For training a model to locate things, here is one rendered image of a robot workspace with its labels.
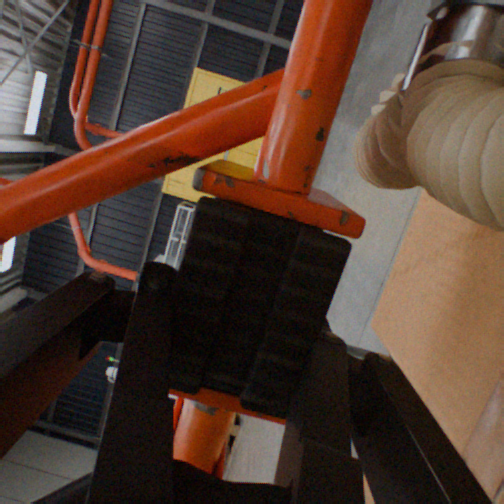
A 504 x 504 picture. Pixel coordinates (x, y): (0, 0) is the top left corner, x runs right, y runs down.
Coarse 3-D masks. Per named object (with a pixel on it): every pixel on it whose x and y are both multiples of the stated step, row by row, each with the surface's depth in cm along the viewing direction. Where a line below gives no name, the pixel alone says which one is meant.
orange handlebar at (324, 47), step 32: (320, 0) 13; (352, 0) 13; (320, 32) 13; (352, 32) 13; (288, 64) 14; (320, 64) 13; (352, 64) 14; (288, 96) 14; (320, 96) 14; (288, 128) 14; (320, 128) 14; (256, 160) 19; (288, 160) 14; (192, 416) 17; (224, 416) 17; (192, 448) 17; (224, 448) 20
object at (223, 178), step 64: (256, 192) 13; (320, 192) 19; (192, 256) 13; (256, 256) 14; (320, 256) 13; (192, 320) 14; (256, 320) 14; (320, 320) 14; (192, 384) 14; (256, 384) 14
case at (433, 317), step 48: (432, 240) 29; (480, 240) 24; (384, 288) 35; (432, 288) 27; (480, 288) 22; (384, 336) 33; (432, 336) 26; (480, 336) 21; (432, 384) 24; (480, 384) 20; (480, 432) 19; (480, 480) 18
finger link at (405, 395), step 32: (384, 384) 12; (352, 416) 14; (384, 416) 12; (416, 416) 11; (384, 448) 11; (416, 448) 10; (448, 448) 10; (384, 480) 11; (416, 480) 9; (448, 480) 9
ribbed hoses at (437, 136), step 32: (448, 64) 14; (480, 64) 14; (384, 96) 25; (416, 96) 15; (448, 96) 13; (480, 96) 11; (384, 128) 18; (416, 128) 14; (448, 128) 12; (480, 128) 10; (384, 160) 19; (416, 160) 14; (448, 160) 12; (480, 160) 10; (448, 192) 12; (480, 192) 11; (480, 224) 12
